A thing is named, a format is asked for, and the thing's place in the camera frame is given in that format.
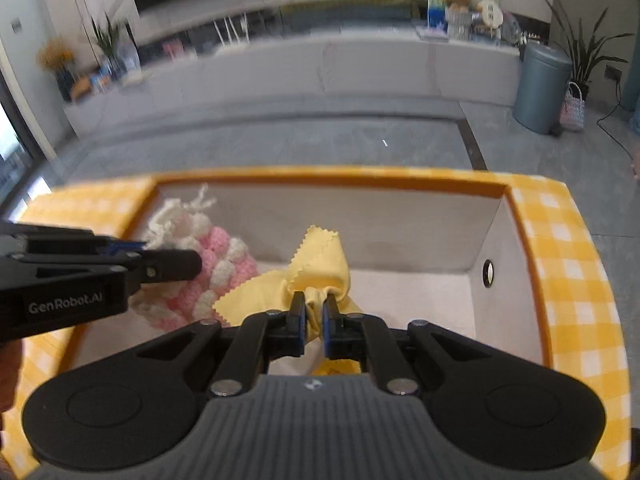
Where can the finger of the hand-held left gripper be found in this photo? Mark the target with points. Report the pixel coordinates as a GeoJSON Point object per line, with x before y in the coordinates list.
{"type": "Point", "coordinates": [170, 265]}
{"type": "Point", "coordinates": [125, 246]}

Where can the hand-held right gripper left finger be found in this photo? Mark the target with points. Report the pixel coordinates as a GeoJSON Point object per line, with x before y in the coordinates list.
{"type": "Point", "coordinates": [300, 317]}

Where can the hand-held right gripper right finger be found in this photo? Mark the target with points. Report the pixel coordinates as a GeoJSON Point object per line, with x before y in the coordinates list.
{"type": "Point", "coordinates": [327, 320]}

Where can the pink white crochet pouch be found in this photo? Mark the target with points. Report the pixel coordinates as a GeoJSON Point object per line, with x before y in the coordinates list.
{"type": "Point", "coordinates": [220, 260]}

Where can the yellow cloth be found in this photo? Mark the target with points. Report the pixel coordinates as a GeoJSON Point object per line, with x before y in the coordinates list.
{"type": "Point", "coordinates": [320, 265]}

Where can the orange cardboard box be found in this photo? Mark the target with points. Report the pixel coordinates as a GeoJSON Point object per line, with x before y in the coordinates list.
{"type": "Point", "coordinates": [400, 240]}

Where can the snack bags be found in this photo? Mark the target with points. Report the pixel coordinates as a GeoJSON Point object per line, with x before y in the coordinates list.
{"type": "Point", "coordinates": [90, 85]}

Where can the vase with yellow flowers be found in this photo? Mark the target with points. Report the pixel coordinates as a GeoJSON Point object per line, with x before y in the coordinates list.
{"type": "Point", "coordinates": [55, 55]}

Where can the green plant in glass vase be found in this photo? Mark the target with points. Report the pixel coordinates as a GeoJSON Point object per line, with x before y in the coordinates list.
{"type": "Point", "coordinates": [107, 42]}

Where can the white marble television cabinet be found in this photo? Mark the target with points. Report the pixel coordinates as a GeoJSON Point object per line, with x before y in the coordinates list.
{"type": "Point", "coordinates": [300, 70]}

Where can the white wifi router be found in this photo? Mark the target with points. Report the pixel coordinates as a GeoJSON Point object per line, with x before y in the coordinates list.
{"type": "Point", "coordinates": [231, 27]}

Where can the grey metal trash bin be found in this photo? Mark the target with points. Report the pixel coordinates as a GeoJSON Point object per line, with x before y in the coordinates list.
{"type": "Point", "coordinates": [540, 90]}

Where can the pink woven basket bag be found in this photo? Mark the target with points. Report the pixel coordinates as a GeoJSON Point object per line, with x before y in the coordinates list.
{"type": "Point", "coordinates": [572, 112]}

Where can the white ribbed flower pot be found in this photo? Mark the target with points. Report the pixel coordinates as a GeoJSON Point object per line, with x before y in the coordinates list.
{"type": "Point", "coordinates": [459, 24]}

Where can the grey round fan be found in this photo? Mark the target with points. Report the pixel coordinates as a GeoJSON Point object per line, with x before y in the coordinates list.
{"type": "Point", "coordinates": [511, 25]}

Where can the potted snake plant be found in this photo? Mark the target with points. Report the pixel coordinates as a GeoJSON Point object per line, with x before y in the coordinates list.
{"type": "Point", "coordinates": [582, 50]}

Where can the dark wall socket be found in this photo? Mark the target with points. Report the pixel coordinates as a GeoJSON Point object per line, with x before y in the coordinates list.
{"type": "Point", "coordinates": [613, 72]}

